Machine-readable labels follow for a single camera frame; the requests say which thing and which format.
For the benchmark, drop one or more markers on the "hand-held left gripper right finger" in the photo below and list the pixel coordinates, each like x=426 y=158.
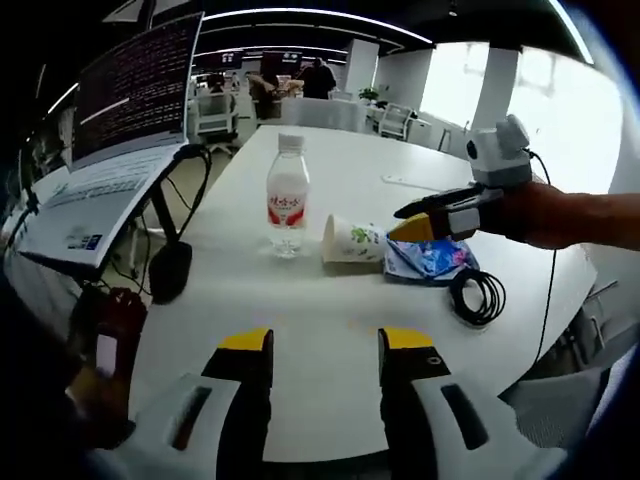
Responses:
x=425 y=435

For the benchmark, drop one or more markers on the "white partition panel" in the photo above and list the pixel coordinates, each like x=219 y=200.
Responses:
x=325 y=115

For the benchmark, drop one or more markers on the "white office chair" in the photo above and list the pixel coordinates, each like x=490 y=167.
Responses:
x=395 y=120
x=216 y=117

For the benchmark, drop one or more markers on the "white open laptop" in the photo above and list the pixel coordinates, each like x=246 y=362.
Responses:
x=125 y=125

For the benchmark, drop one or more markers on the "black laptop stand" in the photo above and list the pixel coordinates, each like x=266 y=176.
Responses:
x=167 y=210

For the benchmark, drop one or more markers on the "grey mesh office chair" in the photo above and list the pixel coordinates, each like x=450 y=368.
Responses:
x=555 y=400

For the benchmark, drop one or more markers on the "green potted plant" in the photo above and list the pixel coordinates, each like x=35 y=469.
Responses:
x=369 y=93

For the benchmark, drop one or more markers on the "blue plastic packet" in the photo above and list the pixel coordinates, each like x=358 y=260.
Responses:
x=430 y=260

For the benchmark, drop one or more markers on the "green printed paper cup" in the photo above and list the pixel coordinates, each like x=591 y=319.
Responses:
x=350 y=245

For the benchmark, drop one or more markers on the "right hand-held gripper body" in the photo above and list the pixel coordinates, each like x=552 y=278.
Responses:
x=500 y=155

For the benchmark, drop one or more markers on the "black pouch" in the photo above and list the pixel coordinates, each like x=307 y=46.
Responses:
x=171 y=272

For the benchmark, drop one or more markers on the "white table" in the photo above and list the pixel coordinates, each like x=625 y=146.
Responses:
x=340 y=310

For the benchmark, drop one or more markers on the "clear plastic water bottle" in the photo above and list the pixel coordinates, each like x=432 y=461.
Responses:
x=286 y=200

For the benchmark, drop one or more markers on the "person's right hand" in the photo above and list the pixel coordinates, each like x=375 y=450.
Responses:
x=530 y=215

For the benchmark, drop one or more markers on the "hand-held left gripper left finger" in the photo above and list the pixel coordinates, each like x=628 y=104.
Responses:
x=210 y=430

